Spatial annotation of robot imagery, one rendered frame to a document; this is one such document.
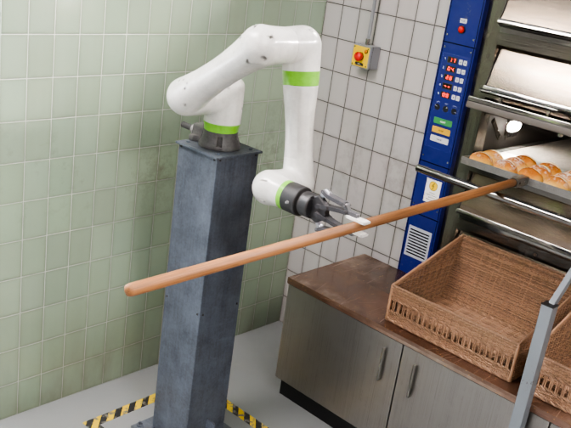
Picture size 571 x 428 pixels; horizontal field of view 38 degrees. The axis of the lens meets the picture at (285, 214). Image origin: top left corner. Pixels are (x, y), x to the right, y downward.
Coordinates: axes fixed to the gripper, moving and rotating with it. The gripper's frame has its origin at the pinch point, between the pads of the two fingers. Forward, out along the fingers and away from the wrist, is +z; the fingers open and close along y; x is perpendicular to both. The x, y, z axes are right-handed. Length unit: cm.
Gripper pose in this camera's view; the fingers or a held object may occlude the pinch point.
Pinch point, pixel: (357, 225)
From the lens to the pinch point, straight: 232.7
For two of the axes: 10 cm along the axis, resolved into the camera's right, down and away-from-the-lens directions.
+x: -6.7, 1.6, -7.2
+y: -1.4, 9.3, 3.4
